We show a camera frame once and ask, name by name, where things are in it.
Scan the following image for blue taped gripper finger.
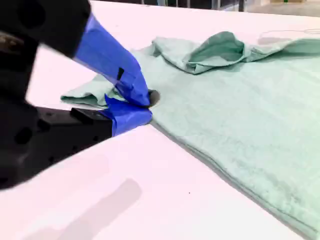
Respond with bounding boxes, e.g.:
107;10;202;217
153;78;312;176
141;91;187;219
36;93;153;161
0;0;151;108

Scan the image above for pale green T-shirt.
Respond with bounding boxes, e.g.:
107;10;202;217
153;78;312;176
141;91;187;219
60;31;320;240

